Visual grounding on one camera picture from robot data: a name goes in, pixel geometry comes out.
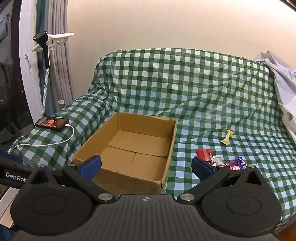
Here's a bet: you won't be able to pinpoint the white door frame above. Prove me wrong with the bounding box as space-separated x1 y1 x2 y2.
18 0 44 121

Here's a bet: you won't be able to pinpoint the person's blue trousers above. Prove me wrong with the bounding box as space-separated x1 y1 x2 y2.
0 226 13 241

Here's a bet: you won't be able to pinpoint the purple chocolate bar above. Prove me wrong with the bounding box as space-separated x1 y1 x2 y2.
236 156 247 171

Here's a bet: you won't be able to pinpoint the black garment steamer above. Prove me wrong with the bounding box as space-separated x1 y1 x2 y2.
33 32 51 117

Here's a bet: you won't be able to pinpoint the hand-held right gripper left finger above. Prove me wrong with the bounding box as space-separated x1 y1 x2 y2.
22 155 116 205

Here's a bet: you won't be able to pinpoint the red square snack packet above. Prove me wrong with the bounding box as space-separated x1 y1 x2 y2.
196 149 210 161

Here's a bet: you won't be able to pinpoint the silver snack bar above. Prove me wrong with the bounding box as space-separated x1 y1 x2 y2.
209 155 225 167

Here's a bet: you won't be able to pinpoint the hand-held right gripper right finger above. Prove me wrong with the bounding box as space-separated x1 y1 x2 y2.
177 156 270 205

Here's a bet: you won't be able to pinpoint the cream snack bar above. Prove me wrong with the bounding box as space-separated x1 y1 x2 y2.
221 130 234 145

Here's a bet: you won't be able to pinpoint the brown cardboard box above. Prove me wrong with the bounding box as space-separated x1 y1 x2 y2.
72 112 177 195

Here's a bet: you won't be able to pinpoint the green checked sofa cover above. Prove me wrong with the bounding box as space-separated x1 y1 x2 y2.
8 47 296 230

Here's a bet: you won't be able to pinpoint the white charging cable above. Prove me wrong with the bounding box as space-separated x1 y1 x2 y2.
8 124 75 153

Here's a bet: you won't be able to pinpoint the pale blue printed sheet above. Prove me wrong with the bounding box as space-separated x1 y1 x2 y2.
255 50 296 144

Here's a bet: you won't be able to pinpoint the black smartphone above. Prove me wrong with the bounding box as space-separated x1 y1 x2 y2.
35 117 70 132

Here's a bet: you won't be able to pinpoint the white hanger bracket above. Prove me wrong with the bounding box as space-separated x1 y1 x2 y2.
32 32 74 52

